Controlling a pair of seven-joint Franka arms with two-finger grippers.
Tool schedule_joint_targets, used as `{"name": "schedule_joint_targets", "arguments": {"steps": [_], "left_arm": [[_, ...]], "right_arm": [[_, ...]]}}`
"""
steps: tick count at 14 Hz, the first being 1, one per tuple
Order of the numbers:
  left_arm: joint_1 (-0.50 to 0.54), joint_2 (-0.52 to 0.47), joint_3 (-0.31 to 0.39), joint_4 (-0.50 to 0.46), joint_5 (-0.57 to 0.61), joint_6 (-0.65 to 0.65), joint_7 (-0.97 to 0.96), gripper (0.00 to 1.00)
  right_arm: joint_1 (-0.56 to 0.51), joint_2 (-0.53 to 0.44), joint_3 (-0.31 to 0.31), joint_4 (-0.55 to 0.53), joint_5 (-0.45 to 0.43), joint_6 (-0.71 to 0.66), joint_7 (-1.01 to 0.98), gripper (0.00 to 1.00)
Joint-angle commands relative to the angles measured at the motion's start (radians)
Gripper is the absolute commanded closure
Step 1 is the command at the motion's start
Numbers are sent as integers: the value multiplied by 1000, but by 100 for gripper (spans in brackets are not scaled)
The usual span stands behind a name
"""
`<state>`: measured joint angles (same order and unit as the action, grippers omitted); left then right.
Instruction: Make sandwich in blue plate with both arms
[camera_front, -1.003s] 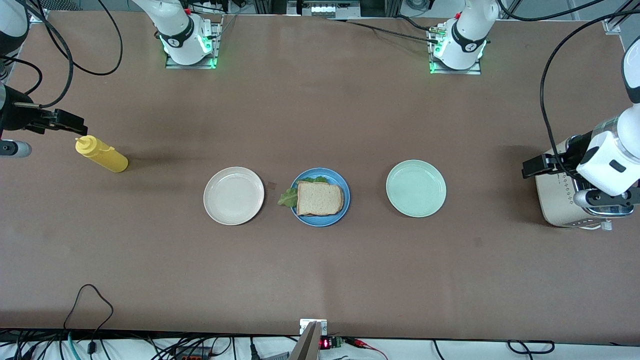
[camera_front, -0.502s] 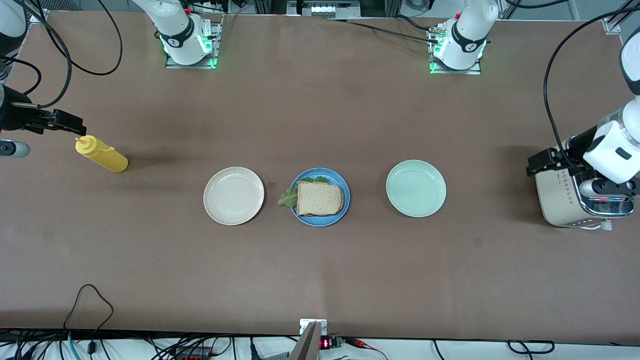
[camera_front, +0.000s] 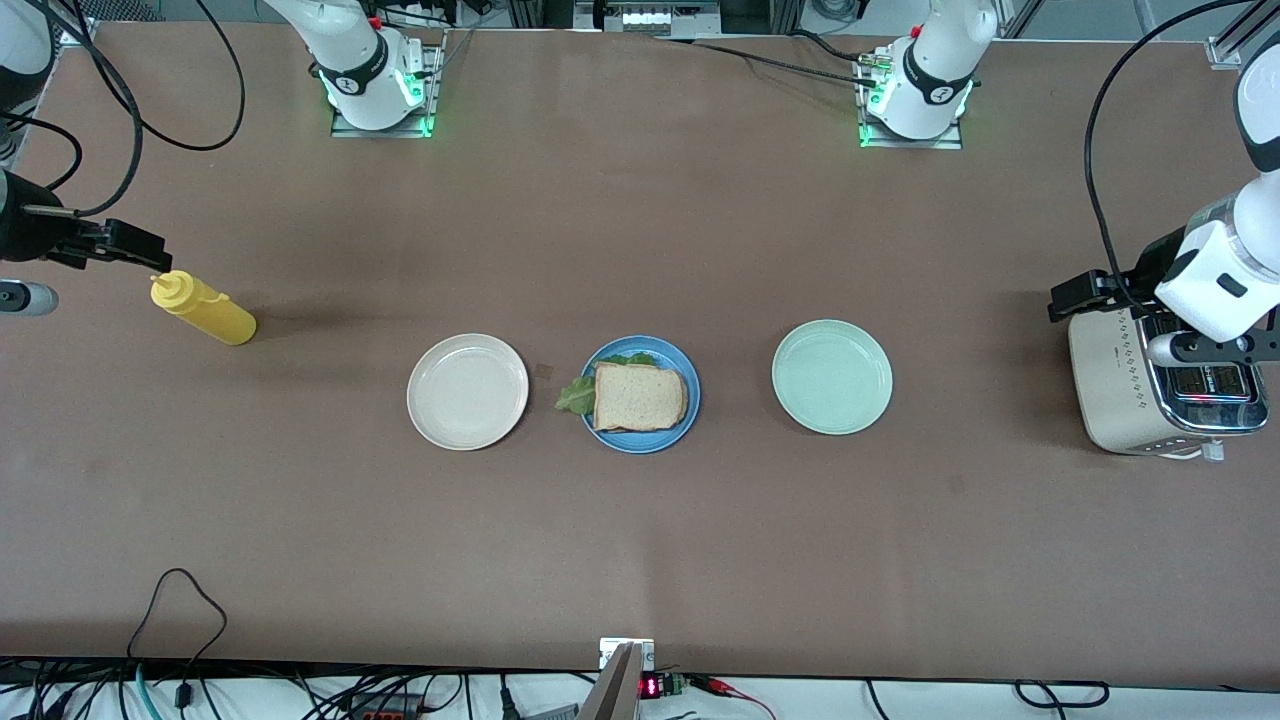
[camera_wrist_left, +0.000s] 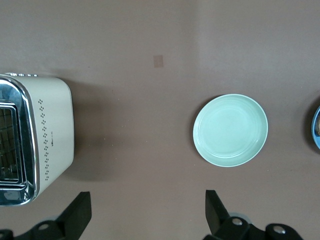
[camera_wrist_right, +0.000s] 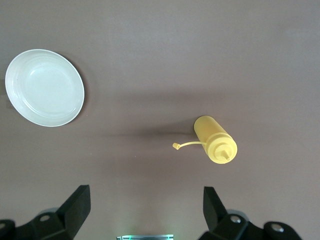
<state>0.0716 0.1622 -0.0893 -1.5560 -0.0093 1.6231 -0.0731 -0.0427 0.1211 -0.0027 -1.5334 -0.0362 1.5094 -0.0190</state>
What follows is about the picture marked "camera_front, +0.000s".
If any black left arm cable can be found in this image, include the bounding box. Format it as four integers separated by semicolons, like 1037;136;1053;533
1085;0;1280;306

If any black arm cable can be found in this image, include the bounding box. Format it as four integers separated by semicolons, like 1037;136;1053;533
0;0;247;217
1085;0;1280;306

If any grey equipment box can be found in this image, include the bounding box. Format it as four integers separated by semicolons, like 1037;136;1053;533
575;0;723;37

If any cream two-slot toaster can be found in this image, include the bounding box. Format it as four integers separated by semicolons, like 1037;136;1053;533
1067;300;1271;463

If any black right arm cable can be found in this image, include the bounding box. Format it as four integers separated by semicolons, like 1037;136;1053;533
0;0;247;217

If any red clip lead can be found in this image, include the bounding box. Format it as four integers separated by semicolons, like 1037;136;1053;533
690;675;776;720

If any pale green round plate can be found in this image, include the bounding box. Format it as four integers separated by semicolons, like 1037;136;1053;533
771;319;894;436

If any black looped cable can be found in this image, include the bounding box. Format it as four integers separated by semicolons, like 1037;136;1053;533
125;567;229;686

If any black coiled cable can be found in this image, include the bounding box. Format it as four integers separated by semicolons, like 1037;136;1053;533
1014;679;1111;710

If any grey metal camera post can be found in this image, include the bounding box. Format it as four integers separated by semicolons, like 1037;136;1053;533
578;641;644;720

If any yellow mustard squeeze bottle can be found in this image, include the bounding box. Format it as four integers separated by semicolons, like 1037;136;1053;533
150;270;258;347

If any green lettuce leaf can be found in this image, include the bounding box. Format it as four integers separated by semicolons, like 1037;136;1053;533
555;350;658;416

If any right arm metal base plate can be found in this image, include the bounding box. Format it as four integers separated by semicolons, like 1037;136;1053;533
330;28;447;139

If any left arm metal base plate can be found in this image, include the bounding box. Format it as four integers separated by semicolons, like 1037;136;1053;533
853;48;966;151

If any black table cable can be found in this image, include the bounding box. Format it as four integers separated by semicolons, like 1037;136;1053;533
655;36;879;89

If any beige round plate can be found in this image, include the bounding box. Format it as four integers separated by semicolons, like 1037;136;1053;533
406;333;530;452

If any white metal bracket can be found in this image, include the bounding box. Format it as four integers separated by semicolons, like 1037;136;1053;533
599;637;656;671

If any aluminium frame profile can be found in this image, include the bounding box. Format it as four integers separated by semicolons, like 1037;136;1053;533
1205;0;1280;69

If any blue round plate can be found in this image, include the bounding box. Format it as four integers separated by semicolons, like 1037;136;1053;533
577;335;702;455

